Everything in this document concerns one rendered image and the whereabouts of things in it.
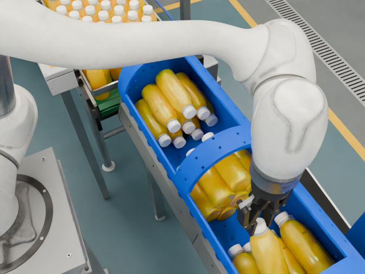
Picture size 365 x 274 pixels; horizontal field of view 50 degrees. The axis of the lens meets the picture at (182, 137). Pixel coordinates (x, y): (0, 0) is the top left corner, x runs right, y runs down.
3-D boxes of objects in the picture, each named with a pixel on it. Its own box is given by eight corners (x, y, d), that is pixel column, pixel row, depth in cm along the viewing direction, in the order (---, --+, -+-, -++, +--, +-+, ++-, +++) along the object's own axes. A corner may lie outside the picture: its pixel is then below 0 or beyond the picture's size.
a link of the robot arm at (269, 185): (318, 165, 64) (309, 182, 69) (284, 126, 68) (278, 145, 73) (273, 190, 61) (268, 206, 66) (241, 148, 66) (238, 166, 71)
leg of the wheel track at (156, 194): (157, 223, 218) (146, 163, 167) (153, 214, 221) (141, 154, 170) (167, 218, 219) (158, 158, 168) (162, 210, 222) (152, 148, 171)
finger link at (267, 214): (263, 204, 84) (266, 202, 84) (259, 217, 90) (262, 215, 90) (272, 215, 83) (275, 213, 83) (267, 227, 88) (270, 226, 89)
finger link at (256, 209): (273, 198, 73) (267, 201, 73) (255, 226, 82) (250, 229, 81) (260, 182, 75) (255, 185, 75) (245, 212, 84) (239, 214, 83)
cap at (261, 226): (263, 233, 86) (261, 226, 85) (247, 234, 88) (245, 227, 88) (269, 223, 89) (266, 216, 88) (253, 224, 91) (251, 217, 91)
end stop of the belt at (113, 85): (95, 97, 147) (93, 91, 144) (94, 95, 147) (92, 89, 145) (187, 60, 157) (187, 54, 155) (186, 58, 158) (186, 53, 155)
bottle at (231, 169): (256, 173, 101) (221, 129, 110) (235, 182, 98) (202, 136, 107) (249, 187, 106) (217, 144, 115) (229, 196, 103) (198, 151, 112)
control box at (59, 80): (52, 96, 141) (44, 76, 132) (37, 63, 151) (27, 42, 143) (79, 86, 143) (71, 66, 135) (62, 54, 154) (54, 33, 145)
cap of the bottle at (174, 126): (180, 120, 120) (183, 124, 119) (174, 129, 122) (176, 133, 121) (171, 119, 117) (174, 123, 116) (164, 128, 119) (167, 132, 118)
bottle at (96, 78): (94, 102, 152) (84, 72, 138) (92, 90, 156) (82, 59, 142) (111, 99, 152) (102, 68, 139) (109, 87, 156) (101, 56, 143)
